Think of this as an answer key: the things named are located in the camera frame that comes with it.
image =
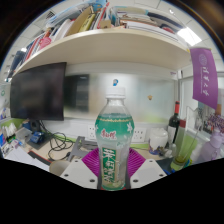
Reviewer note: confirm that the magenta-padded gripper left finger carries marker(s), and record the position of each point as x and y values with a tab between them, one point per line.
78	171

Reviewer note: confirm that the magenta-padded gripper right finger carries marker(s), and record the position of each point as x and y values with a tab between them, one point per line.
150	171

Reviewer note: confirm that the green-labelled clear drink bottle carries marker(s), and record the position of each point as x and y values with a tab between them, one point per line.
114	140

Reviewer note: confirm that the purple translucent water bottle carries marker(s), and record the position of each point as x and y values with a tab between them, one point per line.
213	148

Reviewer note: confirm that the white ceramic bowl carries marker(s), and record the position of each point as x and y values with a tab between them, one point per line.
59	167

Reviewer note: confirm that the grey metal laptop stand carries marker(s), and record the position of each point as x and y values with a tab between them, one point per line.
81	146

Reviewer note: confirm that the white lidded ceramic jar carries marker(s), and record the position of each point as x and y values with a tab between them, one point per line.
158	141

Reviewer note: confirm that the green-tinted tall glass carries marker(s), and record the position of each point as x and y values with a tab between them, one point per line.
182	150

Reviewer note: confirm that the dark wine bottle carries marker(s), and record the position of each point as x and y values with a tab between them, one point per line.
174	125

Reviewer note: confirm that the black computer monitor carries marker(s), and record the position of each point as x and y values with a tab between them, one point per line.
38	91

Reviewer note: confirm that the purple hanging banner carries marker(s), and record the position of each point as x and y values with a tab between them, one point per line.
204	76

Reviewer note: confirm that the wooden shelf with books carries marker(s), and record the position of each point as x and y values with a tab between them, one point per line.
110	43

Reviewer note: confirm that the ceiling lights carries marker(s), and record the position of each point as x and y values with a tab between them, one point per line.
189	36

